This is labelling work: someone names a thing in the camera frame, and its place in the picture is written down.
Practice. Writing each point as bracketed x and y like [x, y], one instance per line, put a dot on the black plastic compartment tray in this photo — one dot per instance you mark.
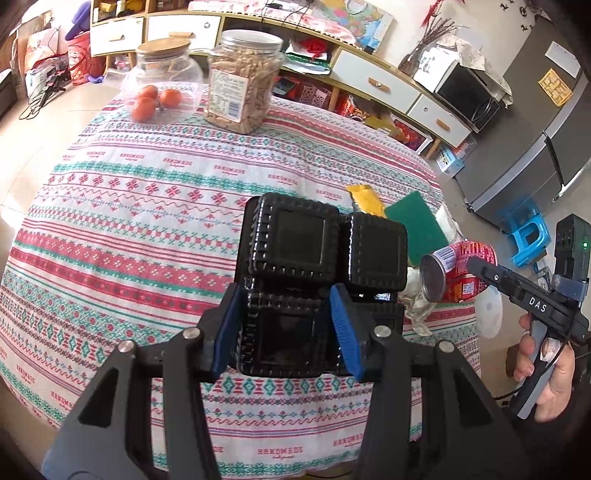
[291, 240]

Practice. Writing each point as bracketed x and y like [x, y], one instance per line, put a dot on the white wrapper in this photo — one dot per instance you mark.
[420, 309]

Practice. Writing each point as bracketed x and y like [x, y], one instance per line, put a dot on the red and black box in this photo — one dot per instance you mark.
[282, 87]

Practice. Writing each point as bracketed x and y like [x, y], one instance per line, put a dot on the red snack packets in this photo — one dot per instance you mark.
[353, 108]

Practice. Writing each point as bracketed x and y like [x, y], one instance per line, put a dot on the glass jar with wooden lid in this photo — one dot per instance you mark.
[166, 64]

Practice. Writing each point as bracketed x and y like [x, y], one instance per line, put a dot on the long wooden cabinet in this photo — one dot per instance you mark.
[295, 46]

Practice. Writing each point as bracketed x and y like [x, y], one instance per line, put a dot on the colourful map poster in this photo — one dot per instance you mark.
[360, 21]

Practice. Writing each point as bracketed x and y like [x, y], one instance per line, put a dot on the yellow snack wrapper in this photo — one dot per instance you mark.
[364, 198]

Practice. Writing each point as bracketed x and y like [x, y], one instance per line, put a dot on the vase with dry branches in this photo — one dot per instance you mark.
[427, 48]

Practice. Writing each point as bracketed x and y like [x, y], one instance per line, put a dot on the clear plastic snack jar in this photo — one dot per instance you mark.
[242, 83]

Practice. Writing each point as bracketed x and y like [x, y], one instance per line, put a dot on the white paper sheet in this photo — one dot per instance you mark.
[563, 59]

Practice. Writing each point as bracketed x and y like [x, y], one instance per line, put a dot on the grey refrigerator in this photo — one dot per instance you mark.
[521, 152]

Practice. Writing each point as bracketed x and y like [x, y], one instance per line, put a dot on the red patterned box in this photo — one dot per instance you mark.
[314, 94]

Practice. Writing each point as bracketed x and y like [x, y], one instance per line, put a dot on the person's right forearm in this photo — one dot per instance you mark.
[554, 447]

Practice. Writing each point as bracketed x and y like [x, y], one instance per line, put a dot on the patterned tablecloth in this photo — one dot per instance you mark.
[138, 221]

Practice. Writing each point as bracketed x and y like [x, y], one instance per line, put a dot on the green scouring sponge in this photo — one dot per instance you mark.
[415, 226]

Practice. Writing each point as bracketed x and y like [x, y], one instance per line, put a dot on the red drink can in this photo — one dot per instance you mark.
[461, 272]

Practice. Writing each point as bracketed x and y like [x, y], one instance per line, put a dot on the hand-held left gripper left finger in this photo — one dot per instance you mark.
[228, 332]

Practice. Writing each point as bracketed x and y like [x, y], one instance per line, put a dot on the white plastic bag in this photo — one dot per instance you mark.
[490, 318]

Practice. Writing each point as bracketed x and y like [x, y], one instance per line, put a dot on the flat red gift box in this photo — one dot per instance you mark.
[413, 136]

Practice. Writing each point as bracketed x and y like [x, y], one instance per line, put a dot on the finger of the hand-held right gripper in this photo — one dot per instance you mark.
[494, 276]

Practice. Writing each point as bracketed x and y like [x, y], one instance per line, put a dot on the orange tangerine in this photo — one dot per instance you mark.
[148, 91]
[143, 110]
[171, 98]

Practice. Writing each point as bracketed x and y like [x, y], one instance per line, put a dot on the blue plastic stool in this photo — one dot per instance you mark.
[524, 235]

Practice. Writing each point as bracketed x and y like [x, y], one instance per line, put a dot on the yellow paper note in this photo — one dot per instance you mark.
[555, 86]

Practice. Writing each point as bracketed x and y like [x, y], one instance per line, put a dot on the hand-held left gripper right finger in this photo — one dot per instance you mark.
[344, 327]

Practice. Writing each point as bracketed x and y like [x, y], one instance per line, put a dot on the black microwave oven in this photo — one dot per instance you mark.
[466, 99]

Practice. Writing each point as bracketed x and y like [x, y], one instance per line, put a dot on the small blue white box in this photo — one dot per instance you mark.
[450, 161]

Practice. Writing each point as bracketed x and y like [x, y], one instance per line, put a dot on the white cabinet drawer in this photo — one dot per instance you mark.
[115, 37]
[374, 78]
[438, 122]
[184, 30]

